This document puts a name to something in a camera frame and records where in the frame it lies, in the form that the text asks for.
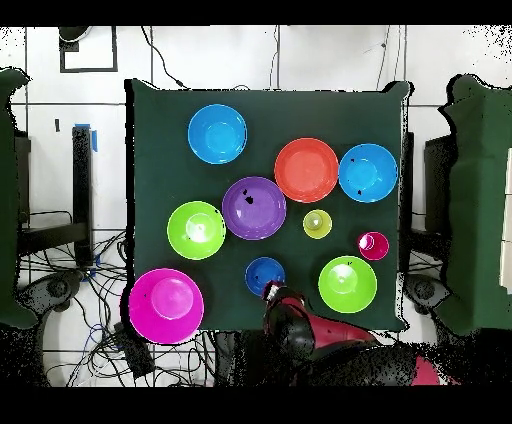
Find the small dark blue bowl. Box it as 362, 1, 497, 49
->
244, 256, 287, 298

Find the purple plastic bowl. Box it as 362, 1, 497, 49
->
221, 176, 288, 242

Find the green plastic bowl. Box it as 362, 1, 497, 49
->
317, 255, 378, 314
166, 200, 228, 262

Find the large magenta plastic bowl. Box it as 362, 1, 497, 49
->
127, 267, 206, 346

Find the red plastic cup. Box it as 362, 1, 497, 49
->
357, 231, 390, 262

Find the light blue plastic bowl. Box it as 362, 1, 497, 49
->
338, 143, 399, 204
187, 103, 249, 166

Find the yellow plastic cup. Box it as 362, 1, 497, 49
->
302, 208, 334, 240

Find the orange plastic bowl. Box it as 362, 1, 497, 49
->
273, 137, 340, 204

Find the black power box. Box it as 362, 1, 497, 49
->
112, 320, 156, 378

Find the dark green tablecloth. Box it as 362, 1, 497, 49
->
125, 78, 411, 333

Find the black metal stand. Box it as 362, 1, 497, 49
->
423, 135, 455, 261
17, 125, 95, 267

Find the neighbouring green clothed table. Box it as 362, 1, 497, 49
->
0, 67, 39, 329
433, 74, 512, 336

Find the white sheet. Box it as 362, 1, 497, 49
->
499, 147, 512, 295

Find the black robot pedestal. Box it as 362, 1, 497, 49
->
213, 330, 277, 387

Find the tangle of floor cables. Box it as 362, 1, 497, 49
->
17, 209, 217, 387

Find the thin black cable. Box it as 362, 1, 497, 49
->
375, 25, 392, 92
269, 25, 281, 90

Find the black camera cable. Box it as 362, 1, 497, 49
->
139, 25, 190, 90

